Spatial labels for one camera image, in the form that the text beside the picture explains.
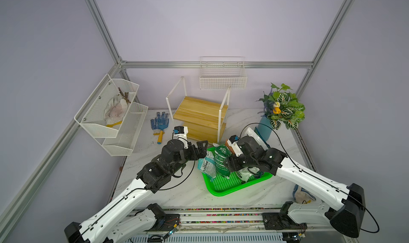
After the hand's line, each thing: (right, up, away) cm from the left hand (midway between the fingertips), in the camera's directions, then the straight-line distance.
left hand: (200, 142), depth 69 cm
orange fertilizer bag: (+13, -2, +1) cm, 13 cm away
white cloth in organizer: (-44, +16, +9) cm, 47 cm away
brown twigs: (-43, +24, +18) cm, 52 cm away
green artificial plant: (+40, +17, +9) cm, 45 cm away
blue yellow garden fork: (-30, +11, +45) cm, 55 cm away
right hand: (+14, -11, +7) cm, 19 cm away
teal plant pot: (+38, +7, +25) cm, 46 cm away
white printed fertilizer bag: (+22, -18, +11) cm, 30 cm away
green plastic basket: (+11, -22, +7) cm, 25 cm away
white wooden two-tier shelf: (+2, +10, +18) cm, 21 cm away
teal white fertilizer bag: (+3, -12, +9) cm, 16 cm away
